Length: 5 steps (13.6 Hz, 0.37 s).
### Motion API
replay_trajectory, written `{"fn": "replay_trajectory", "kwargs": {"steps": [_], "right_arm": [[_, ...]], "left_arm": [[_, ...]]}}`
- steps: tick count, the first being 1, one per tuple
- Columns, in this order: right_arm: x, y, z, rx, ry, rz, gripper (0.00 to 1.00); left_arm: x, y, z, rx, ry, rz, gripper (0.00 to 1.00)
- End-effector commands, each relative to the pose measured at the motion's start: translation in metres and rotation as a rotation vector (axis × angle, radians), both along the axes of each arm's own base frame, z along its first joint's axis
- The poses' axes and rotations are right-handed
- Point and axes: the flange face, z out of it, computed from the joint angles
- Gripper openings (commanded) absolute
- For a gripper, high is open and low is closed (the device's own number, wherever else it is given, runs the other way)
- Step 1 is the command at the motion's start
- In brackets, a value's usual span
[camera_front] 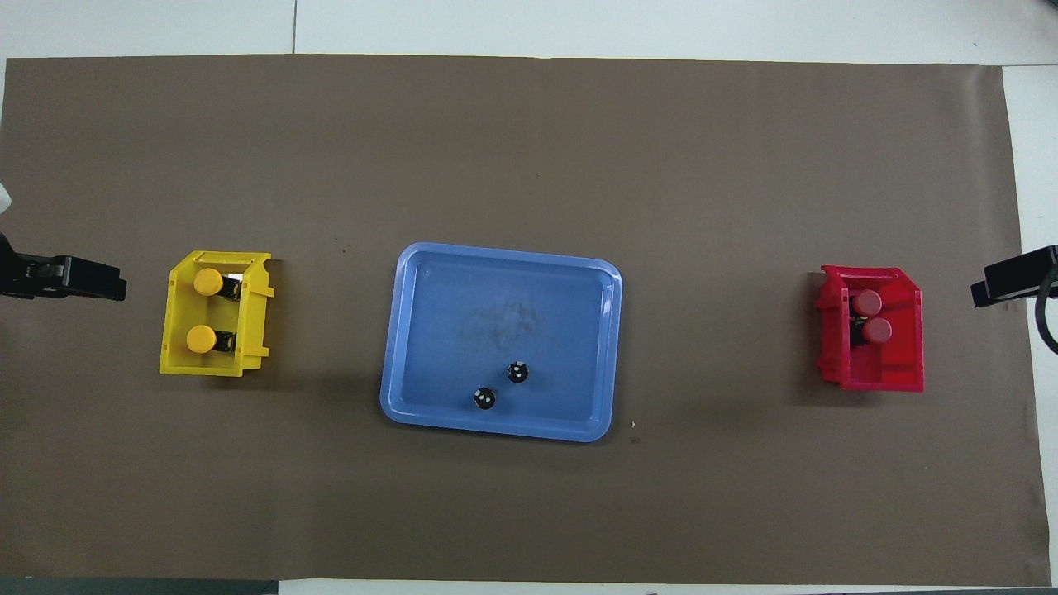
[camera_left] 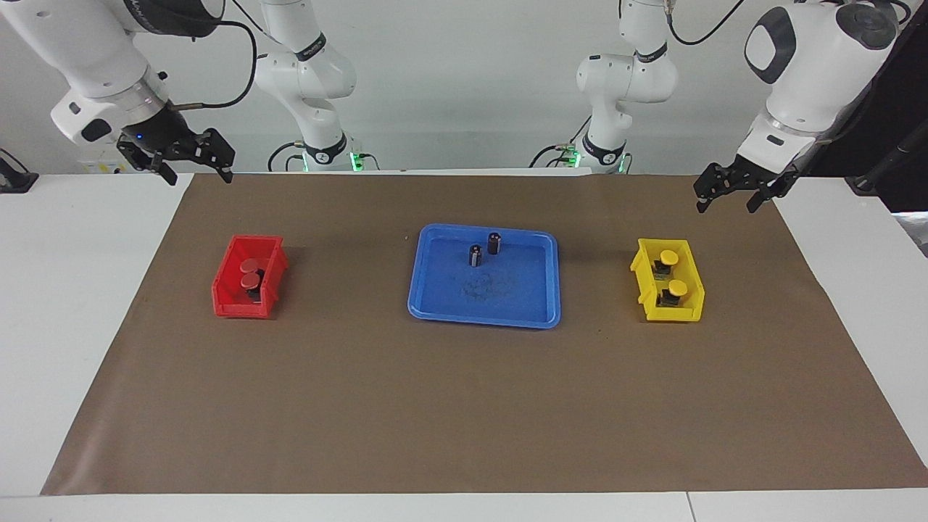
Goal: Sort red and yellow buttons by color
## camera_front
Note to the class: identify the red plastic bin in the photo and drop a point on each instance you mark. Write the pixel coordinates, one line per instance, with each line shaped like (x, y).
(884, 383)

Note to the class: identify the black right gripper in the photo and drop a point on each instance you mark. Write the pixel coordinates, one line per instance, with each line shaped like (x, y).
(1051, 264)

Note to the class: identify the brown paper table mat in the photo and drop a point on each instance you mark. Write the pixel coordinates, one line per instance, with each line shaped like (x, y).
(529, 149)

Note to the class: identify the yellow plastic bin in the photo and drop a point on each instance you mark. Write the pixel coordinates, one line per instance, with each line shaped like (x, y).
(182, 364)

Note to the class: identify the blue plastic tray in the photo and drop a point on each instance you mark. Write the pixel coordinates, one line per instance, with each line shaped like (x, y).
(446, 330)

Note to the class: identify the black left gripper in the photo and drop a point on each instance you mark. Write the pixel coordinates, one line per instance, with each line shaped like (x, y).
(25, 277)

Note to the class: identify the yellow push button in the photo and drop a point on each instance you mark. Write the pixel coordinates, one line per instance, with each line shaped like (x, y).
(201, 339)
(207, 282)

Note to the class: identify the red push button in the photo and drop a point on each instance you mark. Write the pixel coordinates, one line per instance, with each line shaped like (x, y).
(867, 302)
(878, 331)

